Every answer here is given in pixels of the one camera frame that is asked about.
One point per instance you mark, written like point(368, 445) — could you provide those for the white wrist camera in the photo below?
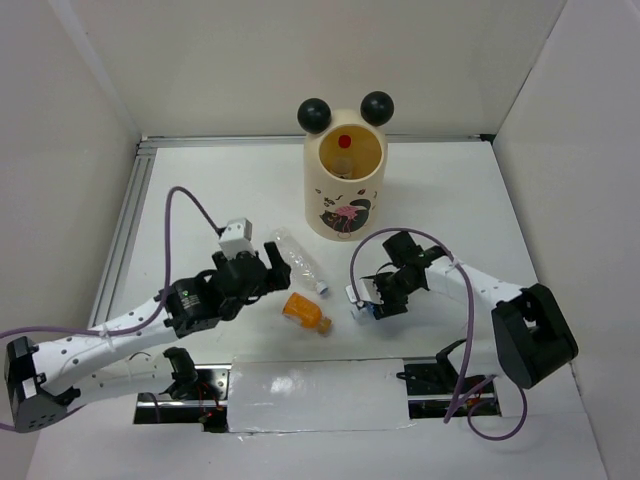
point(235, 238)
point(355, 294)

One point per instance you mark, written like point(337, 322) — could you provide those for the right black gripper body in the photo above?
point(396, 285)

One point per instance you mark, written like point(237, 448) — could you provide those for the clear unlabeled plastic bottle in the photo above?
point(305, 270)

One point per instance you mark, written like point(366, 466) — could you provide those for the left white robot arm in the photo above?
point(135, 352)

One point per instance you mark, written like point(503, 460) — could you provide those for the orange juice bottle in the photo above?
point(307, 314)

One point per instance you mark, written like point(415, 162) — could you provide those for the blue label white cap bottle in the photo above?
point(363, 312)

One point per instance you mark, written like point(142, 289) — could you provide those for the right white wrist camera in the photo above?
point(355, 294)

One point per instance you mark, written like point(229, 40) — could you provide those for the aluminium frame rail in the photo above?
point(451, 189)

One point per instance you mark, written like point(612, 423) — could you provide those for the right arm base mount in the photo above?
point(430, 385)

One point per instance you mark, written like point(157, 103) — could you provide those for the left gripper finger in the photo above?
point(279, 275)
point(222, 263)

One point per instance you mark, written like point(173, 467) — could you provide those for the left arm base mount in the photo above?
point(204, 406)

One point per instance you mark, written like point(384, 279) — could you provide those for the cream bin with black ears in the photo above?
point(343, 209)

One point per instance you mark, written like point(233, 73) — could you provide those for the red label water bottle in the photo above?
point(342, 164)

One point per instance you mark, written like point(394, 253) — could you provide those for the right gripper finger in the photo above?
point(372, 283)
point(389, 307)

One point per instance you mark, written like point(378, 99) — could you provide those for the silver foil tape sheet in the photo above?
point(324, 396)

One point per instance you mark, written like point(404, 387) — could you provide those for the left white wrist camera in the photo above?
point(235, 238)

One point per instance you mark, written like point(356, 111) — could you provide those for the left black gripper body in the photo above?
point(232, 311)

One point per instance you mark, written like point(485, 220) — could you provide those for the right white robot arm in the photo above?
point(531, 335)

